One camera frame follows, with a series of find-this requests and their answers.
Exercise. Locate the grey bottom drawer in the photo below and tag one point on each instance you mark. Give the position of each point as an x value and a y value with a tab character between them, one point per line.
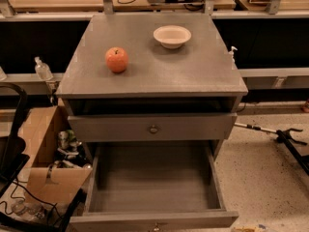
153	187

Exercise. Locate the grey wooden drawer cabinet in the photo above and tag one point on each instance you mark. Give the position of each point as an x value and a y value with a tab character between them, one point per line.
199	77

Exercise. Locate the black chair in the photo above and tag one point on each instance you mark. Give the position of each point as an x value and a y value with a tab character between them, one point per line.
12	158

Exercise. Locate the white pump bottle right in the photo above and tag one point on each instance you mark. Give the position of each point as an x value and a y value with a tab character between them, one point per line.
232	52

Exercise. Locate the black metal stand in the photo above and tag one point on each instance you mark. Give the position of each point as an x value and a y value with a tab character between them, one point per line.
285	137

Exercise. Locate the grey middle drawer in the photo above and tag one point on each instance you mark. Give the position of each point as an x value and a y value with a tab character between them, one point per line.
152	128

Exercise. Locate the items inside cardboard box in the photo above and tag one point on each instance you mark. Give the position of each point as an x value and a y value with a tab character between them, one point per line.
70	152

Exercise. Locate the brown cardboard box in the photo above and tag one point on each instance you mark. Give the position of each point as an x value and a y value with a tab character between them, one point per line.
47	182

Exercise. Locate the grey drawer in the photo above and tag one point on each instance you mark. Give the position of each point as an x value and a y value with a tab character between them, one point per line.
153	187
152	128

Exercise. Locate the white bowl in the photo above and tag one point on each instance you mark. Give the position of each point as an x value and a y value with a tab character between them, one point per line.
172	36

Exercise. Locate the red apple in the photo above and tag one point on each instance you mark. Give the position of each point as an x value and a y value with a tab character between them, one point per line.
116	59

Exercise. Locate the clear sanitizer bottle left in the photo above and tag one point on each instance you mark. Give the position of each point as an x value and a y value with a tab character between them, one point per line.
42	70

